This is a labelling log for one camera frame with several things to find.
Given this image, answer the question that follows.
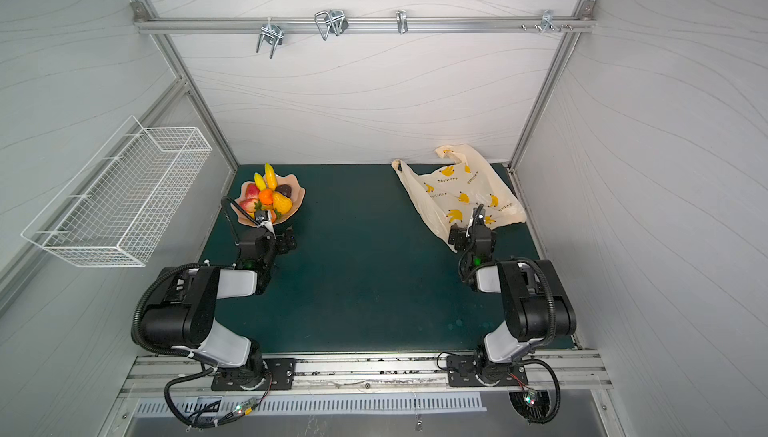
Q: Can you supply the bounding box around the banana print plastic bag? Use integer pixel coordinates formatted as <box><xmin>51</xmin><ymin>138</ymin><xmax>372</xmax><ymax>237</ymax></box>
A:
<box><xmin>391</xmin><ymin>145</ymin><xmax>527</xmax><ymax>243</ymax></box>

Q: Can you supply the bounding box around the dark purple fruit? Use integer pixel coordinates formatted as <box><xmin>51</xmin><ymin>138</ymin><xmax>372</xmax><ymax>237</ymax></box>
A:
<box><xmin>275</xmin><ymin>184</ymin><xmax>292</xmax><ymax>199</ymax></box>

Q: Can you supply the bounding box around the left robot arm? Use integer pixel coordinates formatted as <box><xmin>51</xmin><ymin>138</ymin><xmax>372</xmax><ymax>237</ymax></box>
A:
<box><xmin>131</xmin><ymin>227</ymin><xmax>297</xmax><ymax>389</ymax></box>

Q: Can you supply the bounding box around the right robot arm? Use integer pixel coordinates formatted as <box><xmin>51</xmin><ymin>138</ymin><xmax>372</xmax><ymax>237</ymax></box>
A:
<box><xmin>446</xmin><ymin>225</ymin><xmax>577</xmax><ymax>389</ymax></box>

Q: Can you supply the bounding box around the red strawberry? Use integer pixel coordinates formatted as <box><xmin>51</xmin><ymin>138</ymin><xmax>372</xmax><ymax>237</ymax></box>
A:
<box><xmin>239</xmin><ymin>199</ymin><xmax>259</xmax><ymax>215</ymax></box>

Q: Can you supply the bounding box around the orange fruit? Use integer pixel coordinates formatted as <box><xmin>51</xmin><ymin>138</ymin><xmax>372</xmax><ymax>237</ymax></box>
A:
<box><xmin>258</xmin><ymin>188</ymin><xmax>274</xmax><ymax>206</ymax></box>

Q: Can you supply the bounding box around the yellow banana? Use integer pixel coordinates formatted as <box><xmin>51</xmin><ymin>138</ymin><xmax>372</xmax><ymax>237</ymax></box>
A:
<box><xmin>263</xmin><ymin>164</ymin><xmax>278</xmax><ymax>190</ymax></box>

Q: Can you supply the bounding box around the green table mat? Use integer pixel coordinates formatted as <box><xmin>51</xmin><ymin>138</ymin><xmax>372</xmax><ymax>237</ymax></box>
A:
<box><xmin>216</xmin><ymin>164</ymin><xmax>504</xmax><ymax>353</ymax></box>

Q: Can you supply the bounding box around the white vent strip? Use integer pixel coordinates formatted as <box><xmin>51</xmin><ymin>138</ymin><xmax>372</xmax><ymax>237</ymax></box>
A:
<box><xmin>133</xmin><ymin>392</ymin><xmax>487</xmax><ymax>418</ymax></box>

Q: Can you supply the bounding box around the metal U-bolt clamp left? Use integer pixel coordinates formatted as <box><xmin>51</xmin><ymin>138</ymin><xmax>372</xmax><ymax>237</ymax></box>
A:
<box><xmin>256</xmin><ymin>21</ymin><xmax>284</xmax><ymax>59</ymax></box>

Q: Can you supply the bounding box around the metal u-bolt clamp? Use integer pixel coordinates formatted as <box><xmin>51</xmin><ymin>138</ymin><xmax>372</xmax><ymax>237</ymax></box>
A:
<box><xmin>314</xmin><ymin>9</ymin><xmax>349</xmax><ymax>41</ymax></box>
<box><xmin>256</xmin><ymin>21</ymin><xmax>284</xmax><ymax>59</ymax></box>

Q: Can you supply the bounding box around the metal hook clamp right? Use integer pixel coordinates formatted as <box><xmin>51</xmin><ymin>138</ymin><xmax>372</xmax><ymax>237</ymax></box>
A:
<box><xmin>520</xmin><ymin>10</ymin><xmax>574</xmax><ymax>34</ymax></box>

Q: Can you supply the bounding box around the metal U-bolt clamp middle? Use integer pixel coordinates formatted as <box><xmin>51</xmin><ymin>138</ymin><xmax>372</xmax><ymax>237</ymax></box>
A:
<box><xmin>314</xmin><ymin>9</ymin><xmax>349</xmax><ymax>41</ymax></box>

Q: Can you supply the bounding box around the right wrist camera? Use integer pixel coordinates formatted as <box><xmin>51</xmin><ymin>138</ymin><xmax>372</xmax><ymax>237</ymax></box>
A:
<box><xmin>470</xmin><ymin>204</ymin><xmax>485</xmax><ymax>227</ymax></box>

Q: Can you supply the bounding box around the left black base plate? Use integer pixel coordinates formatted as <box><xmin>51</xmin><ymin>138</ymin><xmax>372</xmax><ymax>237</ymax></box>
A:
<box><xmin>211</xmin><ymin>358</ymin><xmax>297</xmax><ymax>392</ymax></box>

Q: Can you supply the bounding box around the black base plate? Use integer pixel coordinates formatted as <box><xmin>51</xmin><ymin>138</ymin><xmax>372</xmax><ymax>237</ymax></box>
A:
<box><xmin>437</xmin><ymin>352</ymin><xmax>528</xmax><ymax>389</ymax></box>
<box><xmin>211</xmin><ymin>358</ymin><xmax>297</xmax><ymax>392</ymax></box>

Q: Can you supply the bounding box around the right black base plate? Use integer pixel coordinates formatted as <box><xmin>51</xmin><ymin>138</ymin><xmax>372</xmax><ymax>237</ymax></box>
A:
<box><xmin>437</xmin><ymin>352</ymin><xmax>528</xmax><ymax>389</ymax></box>

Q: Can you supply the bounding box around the white wire basket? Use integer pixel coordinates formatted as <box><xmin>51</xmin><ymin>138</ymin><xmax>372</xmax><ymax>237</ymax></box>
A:
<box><xmin>21</xmin><ymin>116</ymin><xmax>212</xmax><ymax>268</ymax></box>

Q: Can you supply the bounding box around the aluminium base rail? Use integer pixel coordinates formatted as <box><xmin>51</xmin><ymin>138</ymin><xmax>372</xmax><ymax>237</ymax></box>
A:
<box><xmin>118</xmin><ymin>350</ymin><xmax>613</xmax><ymax>398</ymax></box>

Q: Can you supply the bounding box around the left black corrugated cable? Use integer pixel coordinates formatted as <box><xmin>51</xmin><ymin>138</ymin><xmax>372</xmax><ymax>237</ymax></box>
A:
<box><xmin>163</xmin><ymin>367</ymin><xmax>272</xmax><ymax>429</ymax></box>

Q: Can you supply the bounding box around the small metal bracket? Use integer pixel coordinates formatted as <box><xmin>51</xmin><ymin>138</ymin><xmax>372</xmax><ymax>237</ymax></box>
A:
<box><xmin>395</xmin><ymin>10</ymin><xmax>408</xmax><ymax>35</ymax></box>

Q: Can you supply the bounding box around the aluminium cross rail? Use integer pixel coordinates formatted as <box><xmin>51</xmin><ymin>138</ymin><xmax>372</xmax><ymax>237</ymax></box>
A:
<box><xmin>134</xmin><ymin>14</ymin><xmax>597</xmax><ymax>35</ymax></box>

